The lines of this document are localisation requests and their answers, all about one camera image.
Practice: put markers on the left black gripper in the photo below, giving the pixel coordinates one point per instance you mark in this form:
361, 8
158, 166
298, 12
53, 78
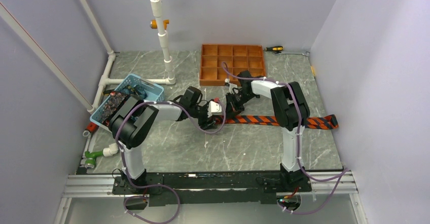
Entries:
203, 123

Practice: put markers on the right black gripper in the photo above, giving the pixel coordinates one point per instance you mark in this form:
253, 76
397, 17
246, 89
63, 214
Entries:
232, 108

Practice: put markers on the brown compartment tray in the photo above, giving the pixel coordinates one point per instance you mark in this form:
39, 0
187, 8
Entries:
237, 58

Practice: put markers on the orange navy striped tie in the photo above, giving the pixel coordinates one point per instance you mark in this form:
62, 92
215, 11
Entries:
324, 123

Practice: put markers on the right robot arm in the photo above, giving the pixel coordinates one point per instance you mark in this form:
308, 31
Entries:
290, 111

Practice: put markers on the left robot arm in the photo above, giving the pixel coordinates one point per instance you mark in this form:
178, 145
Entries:
134, 118

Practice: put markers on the dark patterned ties pile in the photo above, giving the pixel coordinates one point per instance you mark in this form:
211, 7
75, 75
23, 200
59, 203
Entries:
116, 99

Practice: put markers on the blue plastic basket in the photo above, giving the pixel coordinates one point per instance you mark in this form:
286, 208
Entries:
131, 85

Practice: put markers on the orange black screwdriver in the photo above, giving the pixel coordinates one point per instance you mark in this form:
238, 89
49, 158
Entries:
275, 49

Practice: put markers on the silver wrench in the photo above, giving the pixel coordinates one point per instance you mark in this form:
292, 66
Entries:
305, 53

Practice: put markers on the white pvc pipe stand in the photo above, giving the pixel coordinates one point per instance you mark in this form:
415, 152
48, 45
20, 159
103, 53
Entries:
156, 6

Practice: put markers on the green white pipe fitting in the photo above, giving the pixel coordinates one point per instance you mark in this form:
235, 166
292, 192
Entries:
90, 157

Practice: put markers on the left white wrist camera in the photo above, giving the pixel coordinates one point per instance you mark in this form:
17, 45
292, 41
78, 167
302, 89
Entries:
215, 108

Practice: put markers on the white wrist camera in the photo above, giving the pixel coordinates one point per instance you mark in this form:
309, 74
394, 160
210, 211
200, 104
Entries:
215, 108
232, 88

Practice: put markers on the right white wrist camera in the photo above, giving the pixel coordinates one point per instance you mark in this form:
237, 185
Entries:
232, 88

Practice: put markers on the white diagonal wall pipe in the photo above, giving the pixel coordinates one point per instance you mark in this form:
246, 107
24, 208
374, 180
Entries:
25, 36

